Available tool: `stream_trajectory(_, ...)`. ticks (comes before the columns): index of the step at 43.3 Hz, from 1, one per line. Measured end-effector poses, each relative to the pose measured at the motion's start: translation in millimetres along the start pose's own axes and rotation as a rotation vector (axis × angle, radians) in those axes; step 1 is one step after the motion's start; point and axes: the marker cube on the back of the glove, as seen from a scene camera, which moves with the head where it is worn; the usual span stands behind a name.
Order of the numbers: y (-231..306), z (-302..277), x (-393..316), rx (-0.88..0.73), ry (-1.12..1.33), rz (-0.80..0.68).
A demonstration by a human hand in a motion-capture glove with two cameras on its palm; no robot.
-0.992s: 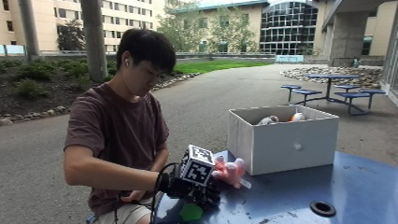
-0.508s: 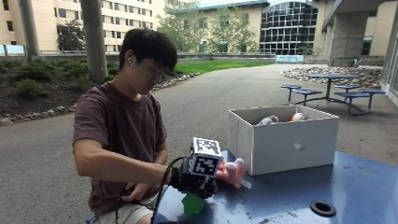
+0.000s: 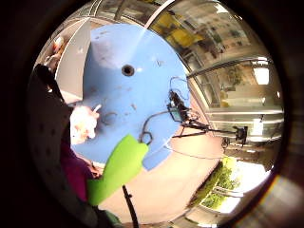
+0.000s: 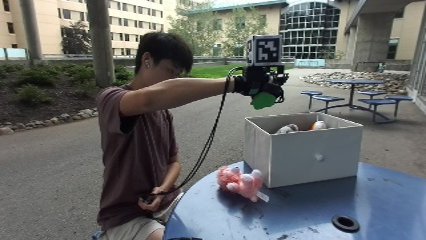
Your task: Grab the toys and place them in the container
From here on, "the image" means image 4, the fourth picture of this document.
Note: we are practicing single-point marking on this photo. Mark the pink plush toy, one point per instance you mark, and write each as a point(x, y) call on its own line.
point(241, 182)

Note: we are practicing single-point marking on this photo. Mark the glass fronted building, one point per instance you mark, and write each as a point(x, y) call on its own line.
point(309, 30)

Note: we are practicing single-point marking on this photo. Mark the thick grey pole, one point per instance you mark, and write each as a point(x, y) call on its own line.
point(101, 43)

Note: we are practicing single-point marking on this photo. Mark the pile of grey rocks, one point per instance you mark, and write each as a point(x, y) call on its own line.
point(377, 78)

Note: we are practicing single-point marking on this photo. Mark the the person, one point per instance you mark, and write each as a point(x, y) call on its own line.
point(141, 133)

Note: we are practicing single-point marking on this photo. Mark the grey concrete building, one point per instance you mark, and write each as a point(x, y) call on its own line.
point(373, 36)

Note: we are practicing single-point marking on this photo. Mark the light green tree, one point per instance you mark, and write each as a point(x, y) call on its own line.
point(197, 26)
point(242, 28)

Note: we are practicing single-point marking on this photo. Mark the grey white plush toy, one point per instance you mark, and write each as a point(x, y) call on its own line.
point(288, 129)

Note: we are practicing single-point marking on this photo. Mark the blue picnic table with seats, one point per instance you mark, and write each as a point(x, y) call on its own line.
point(354, 96)

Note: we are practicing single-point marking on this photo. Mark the maroon t-shirt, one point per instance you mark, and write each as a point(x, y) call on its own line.
point(133, 156)

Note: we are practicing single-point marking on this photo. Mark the green soft toy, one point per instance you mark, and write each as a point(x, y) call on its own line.
point(262, 101)

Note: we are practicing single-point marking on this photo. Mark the green lawn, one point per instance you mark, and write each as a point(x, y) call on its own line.
point(213, 71)

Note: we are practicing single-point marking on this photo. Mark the white earbud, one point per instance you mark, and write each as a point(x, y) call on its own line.
point(146, 62)

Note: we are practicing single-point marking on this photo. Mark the white cube with black markers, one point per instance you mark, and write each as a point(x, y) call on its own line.
point(264, 50)

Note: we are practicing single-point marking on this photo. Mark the white fabric storage box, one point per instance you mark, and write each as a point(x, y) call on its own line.
point(306, 156)

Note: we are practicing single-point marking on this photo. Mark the dark green tree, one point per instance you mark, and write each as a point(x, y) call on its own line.
point(75, 40)

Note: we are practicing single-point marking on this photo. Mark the beige building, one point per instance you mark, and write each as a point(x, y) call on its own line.
point(128, 20)

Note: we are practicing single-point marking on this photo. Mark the orange white plush toy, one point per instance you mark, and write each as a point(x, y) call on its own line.
point(318, 125)

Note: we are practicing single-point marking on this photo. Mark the beige shorts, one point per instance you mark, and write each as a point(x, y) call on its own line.
point(131, 230)

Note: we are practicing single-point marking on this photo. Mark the row of border stones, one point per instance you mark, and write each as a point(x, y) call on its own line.
point(57, 119)

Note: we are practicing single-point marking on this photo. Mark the bed of green shrubs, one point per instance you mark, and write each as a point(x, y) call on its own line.
point(40, 80)

